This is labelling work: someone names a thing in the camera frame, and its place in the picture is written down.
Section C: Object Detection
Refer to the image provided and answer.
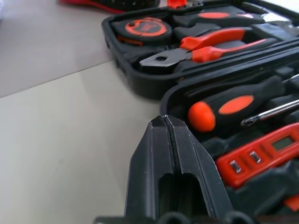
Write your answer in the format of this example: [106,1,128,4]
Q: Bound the orange handled pliers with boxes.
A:
[139,27,267,69]

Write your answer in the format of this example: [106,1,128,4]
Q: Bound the black plastic tool case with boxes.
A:
[101,0,299,220]

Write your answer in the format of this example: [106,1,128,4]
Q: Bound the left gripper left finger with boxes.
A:
[123,116,176,217]

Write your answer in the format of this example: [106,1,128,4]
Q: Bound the black orange utility knife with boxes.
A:
[283,194,299,212]

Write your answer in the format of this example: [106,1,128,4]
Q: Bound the orange black tape measure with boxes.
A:
[111,17,174,46]

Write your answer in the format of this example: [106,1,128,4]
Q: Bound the metal screwdriver shaft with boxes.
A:
[240,98,299,127]

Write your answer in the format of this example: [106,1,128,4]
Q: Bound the orange voltage tester pen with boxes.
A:
[215,123,299,188]

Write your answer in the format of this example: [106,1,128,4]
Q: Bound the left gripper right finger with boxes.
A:
[165,116,235,217]

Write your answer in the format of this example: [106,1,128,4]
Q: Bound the screwdriver with orange butt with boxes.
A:
[187,74,299,133]

